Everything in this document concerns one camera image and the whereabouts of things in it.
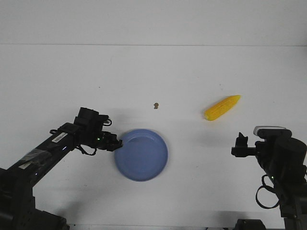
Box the yellow corn cob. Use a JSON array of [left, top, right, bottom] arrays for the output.
[[204, 95, 241, 121]]

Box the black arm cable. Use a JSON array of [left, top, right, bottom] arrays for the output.
[[255, 174, 281, 209], [76, 143, 99, 156]]

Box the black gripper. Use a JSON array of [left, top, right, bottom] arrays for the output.
[[74, 107, 123, 151], [231, 132, 263, 158]]

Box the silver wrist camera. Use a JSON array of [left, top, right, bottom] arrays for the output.
[[253, 126, 286, 136]]

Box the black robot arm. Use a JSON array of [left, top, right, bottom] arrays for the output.
[[231, 128, 307, 230], [0, 107, 123, 230]]

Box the blue round plate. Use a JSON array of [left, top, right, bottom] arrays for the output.
[[114, 129, 168, 182]]

